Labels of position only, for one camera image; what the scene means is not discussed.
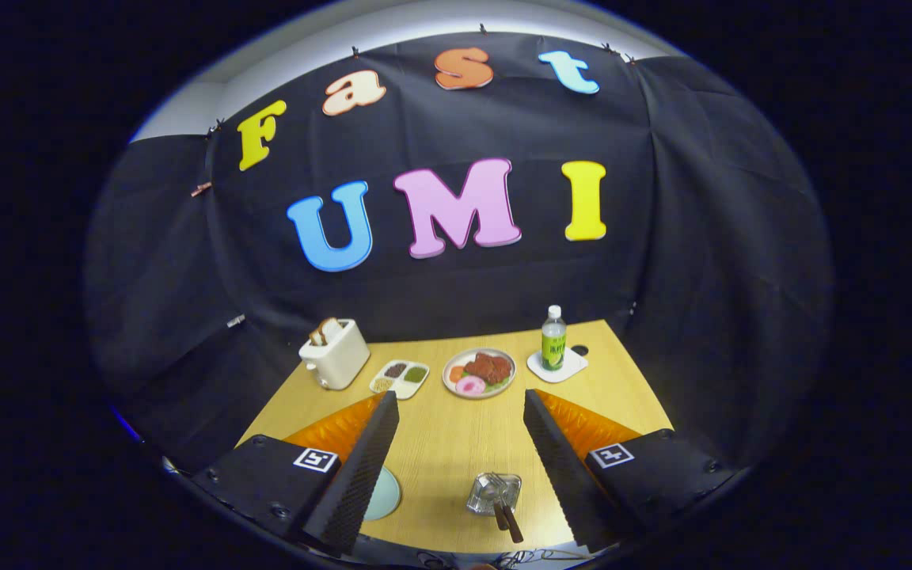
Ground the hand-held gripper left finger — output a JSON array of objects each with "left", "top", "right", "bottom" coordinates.
[{"left": 191, "top": 390, "right": 400, "bottom": 555}]

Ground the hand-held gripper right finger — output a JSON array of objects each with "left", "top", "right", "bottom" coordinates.
[{"left": 522, "top": 388, "right": 738, "bottom": 553}]

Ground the steel spoon with wooden handle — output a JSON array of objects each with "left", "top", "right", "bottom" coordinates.
[{"left": 478, "top": 475, "right": 509, "bottom": 532}]

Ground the steel fork with wooden handle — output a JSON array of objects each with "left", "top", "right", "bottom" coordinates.
[{"left": 490, "top": 473, "right": 525, "bottom": 545}]

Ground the light green plate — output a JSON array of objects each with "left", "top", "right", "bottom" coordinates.
[{"left": 363, "top": 465, "right": 402, "bottom": 522}]

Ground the perforated steel tray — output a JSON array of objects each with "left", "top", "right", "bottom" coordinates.
[{"left": 466, "top": 472, "right": 523, "bottom": 517}]

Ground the white divided dish with beans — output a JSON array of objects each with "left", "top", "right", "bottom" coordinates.
[{"left": 369, "top": 360, "right": 431, "bottom": 400}]

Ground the white square coaster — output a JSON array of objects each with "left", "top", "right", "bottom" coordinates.
[{"left": 526, "top": 347, "right": 589, "bottom": 384}]

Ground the white toaster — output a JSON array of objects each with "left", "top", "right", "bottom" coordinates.
[{"left": 298, "top": 318, "right": 371, "bottom": 391}]

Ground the green label drink bottle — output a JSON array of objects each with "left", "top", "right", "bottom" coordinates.
[{"left": 541, "top": 305, "right": 568, "bottom": 371}]

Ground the white plate with meat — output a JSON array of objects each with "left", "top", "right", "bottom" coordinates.
[{"left": 442, "top": 348, "right": 517, "bottom": 399}]

